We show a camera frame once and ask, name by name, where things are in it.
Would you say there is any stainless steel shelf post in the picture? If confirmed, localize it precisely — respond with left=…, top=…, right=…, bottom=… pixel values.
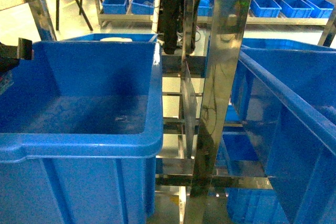
left=183, top=0, right=251, bottom=223

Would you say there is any blue bin behind target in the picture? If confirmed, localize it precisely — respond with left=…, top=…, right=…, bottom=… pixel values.
left=65, top=33, right=158, bottom=42

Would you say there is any blue bin at right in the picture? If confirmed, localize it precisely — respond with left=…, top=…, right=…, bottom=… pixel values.
left=231, top=48, right=335, bottom=223

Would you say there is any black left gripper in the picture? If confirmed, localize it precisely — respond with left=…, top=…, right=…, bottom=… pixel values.
left=0, top=37, right=35, bottom=96

